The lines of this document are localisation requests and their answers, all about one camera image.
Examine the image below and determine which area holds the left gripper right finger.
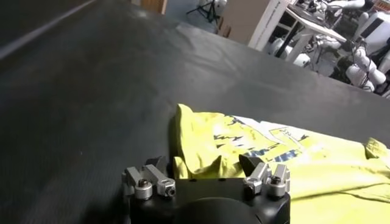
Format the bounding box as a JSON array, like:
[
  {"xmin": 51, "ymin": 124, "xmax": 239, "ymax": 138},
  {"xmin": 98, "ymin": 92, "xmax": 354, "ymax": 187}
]
[{"xmin": 238, "ymin": 154, "xmax": 291, "ymax": 199}]

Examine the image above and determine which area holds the smooth black table cover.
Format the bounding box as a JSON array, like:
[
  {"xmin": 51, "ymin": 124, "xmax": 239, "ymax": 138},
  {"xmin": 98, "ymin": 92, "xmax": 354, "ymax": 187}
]
[{"xmin": 0, "ymin": 0, "xmax": 92, "ymax": 52}]

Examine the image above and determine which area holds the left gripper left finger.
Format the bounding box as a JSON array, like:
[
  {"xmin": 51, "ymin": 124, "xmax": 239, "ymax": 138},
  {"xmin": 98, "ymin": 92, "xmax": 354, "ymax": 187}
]
[{"xmin": 121, "ymin": 155, "xmax": 177, "ymax": 201}]

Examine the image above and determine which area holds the yellow-green printed t-shirt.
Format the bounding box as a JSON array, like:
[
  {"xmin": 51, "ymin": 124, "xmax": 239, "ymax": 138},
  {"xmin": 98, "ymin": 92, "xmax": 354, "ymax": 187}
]
[{"xmin": 172, "ymin": 103, "xmax": 390, "ymax": 224}]

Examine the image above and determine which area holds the small white standing desk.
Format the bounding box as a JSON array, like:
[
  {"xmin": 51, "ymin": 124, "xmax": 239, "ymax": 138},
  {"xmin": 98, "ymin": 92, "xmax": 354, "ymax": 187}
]
[{"xmin": 274, "ymin": 4, "xmax": 348, "ymax": 65}]

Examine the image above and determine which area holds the white humanoid robot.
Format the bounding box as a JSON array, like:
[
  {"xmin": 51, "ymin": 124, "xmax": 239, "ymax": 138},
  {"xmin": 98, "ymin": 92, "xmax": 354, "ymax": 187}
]
[
  {"xmin": 319, "ymin": 0, "xmax": 366, "ymax": 12},
  {"xmin": 344, "ymin": 10, "xmax": 390, "ymax": 95}
]

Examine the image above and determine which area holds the wooden partition screen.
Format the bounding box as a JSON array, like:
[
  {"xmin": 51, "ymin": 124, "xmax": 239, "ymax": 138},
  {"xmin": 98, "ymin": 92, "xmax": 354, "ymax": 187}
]
[{"xmin": 140, "ymin": 0, "xmax": 168, "ymax": 15}]

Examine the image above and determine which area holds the wrinkled black table cover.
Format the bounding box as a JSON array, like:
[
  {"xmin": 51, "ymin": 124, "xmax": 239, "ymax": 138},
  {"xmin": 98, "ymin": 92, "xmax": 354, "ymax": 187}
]
[{"xmin": 0, "ymin": 0, "xmax": 390, "ymax": 224}]

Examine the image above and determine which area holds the tall white cardboard box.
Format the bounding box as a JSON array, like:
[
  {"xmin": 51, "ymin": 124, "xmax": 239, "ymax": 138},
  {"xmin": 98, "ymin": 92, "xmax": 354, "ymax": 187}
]
[{"xmin": 218, "ymin": 0, "xmax": 292, "ymax": 52}]

